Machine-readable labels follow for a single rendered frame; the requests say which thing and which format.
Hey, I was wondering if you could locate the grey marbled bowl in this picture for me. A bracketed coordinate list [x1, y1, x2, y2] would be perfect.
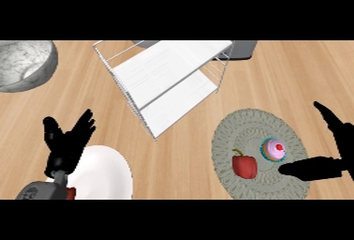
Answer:
[0, 40, 59, 94]

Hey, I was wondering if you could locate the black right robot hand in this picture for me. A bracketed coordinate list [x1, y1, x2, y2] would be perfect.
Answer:
[275, 100, 354, 182]

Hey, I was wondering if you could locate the pink frosted cupcake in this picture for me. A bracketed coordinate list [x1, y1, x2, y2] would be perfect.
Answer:
[259, 136, 287, 163]

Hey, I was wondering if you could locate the red bell pepper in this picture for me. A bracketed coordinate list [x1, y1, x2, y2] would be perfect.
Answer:
[231, 148, 258, 180]

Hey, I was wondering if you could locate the grey round woven placemat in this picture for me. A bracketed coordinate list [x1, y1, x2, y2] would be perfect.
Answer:
[209, 108, 311, 201]

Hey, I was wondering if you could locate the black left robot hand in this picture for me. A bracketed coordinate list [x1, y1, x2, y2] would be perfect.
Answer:
[41, 108, 98, 180]

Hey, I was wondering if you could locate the white tiered wire shelf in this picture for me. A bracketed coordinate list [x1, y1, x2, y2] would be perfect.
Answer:
[91, 40, 234, 143]

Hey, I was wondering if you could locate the white round plate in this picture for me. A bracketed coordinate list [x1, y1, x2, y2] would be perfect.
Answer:
[45, 144, 134, 201]

